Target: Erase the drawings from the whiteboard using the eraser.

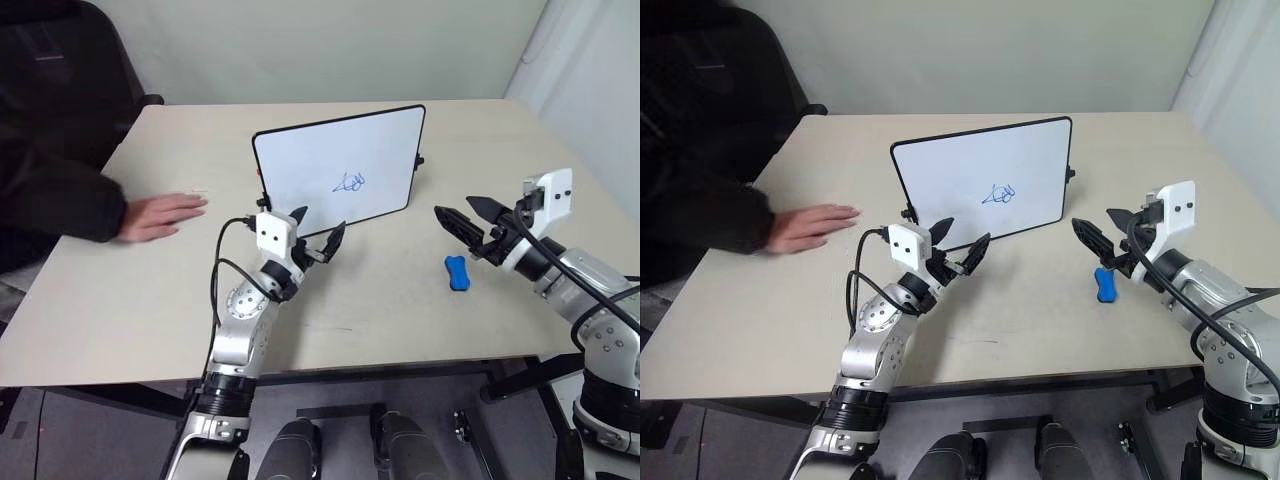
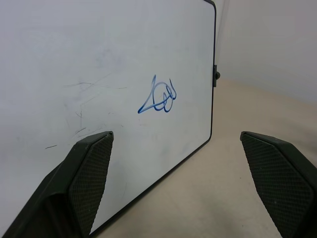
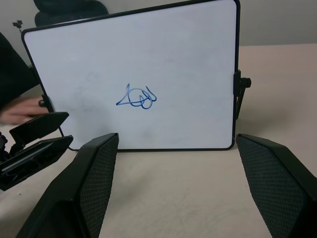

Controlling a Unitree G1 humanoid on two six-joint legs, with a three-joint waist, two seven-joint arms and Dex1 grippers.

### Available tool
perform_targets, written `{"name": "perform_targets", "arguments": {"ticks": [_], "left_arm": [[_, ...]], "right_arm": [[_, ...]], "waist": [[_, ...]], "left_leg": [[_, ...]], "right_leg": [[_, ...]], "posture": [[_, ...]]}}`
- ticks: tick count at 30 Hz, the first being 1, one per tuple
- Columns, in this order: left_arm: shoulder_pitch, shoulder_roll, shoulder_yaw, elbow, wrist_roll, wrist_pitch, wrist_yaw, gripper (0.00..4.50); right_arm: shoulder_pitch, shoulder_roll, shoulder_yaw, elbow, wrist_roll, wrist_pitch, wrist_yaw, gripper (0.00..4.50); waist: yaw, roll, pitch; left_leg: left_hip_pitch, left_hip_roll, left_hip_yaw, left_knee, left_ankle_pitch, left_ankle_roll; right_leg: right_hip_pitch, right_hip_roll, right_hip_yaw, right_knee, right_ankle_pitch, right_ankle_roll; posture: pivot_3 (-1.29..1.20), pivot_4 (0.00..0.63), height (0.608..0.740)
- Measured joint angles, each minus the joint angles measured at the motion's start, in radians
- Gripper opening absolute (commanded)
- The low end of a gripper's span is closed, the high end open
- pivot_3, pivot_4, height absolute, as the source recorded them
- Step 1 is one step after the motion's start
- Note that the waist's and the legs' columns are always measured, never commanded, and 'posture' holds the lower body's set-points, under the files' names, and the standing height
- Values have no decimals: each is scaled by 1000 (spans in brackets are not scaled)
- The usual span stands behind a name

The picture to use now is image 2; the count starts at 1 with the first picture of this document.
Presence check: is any black whiteboard stand knob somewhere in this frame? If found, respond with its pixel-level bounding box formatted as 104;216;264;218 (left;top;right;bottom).
212;64;222;88

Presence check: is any black-framed whiteboard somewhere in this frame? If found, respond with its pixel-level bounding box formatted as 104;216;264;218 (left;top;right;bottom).
0;0;217;238

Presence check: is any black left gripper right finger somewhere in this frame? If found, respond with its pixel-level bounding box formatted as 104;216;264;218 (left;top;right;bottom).
240;131;317;238

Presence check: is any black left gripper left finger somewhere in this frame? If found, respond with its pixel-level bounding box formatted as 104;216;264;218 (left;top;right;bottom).
0;130;114;238

